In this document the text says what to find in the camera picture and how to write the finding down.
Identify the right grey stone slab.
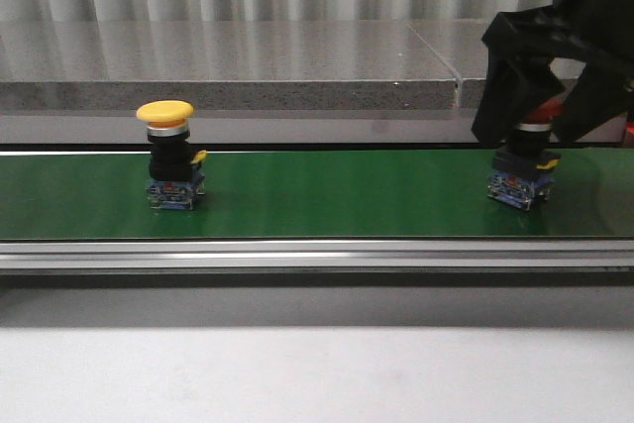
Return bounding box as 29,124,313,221
406,16,585,111

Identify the red mushroom push button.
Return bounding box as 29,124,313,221
487,97,563,211

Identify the grey stone slab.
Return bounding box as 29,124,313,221
1,21,456,114
406,16,585,111

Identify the aluminium conveyor frame rail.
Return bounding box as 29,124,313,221
1,238,633,275

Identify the green conveyor belt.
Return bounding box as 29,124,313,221
1,148,633,240

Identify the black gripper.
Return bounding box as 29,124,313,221
472,0,633,147

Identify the white base panel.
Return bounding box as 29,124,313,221
0,108,625,147

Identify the left grey stone slab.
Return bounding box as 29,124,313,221
1,21,456,114

